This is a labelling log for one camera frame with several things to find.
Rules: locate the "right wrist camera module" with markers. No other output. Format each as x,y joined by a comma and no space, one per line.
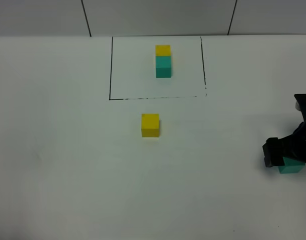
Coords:
301,104

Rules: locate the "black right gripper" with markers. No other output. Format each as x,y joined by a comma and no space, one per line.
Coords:
292,146

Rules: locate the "template teal cube block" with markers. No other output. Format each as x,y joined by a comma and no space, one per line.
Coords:
163,66

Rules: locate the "template yellow cube block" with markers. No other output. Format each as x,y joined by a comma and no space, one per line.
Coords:
162,50

